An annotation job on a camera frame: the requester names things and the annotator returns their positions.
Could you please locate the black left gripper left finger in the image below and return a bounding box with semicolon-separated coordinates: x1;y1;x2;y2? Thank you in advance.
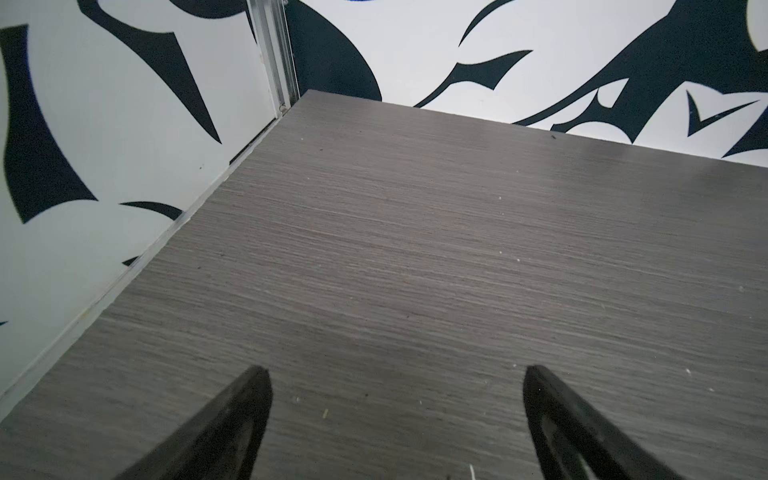
117;366;273;479

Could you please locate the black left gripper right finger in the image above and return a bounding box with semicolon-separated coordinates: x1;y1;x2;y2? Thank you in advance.
523;365;681;479

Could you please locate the aluminium cage frame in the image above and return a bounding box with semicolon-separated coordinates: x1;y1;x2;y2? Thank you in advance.
247;0;301;118

